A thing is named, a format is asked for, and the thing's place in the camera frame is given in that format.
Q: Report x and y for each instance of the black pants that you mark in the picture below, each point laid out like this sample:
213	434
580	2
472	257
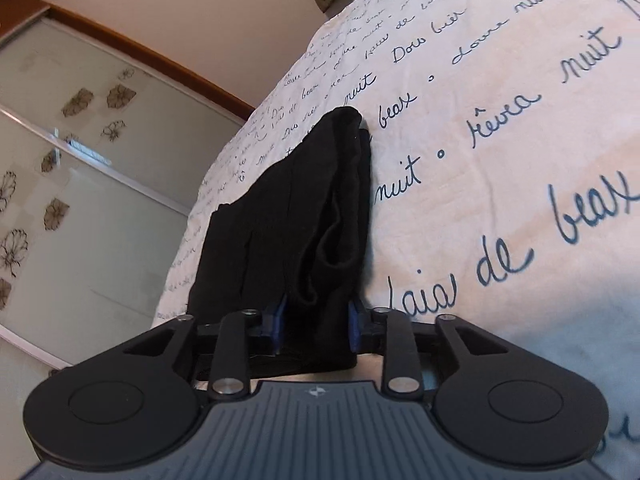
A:
280	200

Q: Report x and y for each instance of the frosted floral wardrobe door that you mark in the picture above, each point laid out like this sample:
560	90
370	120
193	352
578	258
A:
125	110
75	260

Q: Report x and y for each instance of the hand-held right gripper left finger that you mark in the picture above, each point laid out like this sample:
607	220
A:
278	325

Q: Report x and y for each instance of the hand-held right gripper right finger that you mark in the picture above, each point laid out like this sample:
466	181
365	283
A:
354	325

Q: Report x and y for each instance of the wooden wardrobe frame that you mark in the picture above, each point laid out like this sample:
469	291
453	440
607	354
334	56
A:
150	55

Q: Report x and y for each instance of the cream script-printed blanket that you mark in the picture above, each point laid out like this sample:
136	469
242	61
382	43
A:
500	135

